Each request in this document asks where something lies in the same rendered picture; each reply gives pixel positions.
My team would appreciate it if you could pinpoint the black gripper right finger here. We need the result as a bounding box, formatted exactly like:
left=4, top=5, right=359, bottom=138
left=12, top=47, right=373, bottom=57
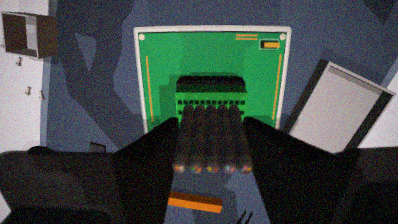
left=243, top=117, right=398, bottom=224

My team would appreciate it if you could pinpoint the green power plug with dark wires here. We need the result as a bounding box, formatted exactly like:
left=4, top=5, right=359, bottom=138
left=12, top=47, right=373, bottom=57
left=172, top=85, right=253, bottom=174

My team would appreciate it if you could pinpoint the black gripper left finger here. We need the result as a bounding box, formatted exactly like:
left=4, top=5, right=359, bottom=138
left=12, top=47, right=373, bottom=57
left=0, top=117, right=179, bottom=224

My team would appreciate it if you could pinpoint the dark blue work mat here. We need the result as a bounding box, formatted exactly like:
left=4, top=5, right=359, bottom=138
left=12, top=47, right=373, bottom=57
left=40, top=0, right=398, bottom=224

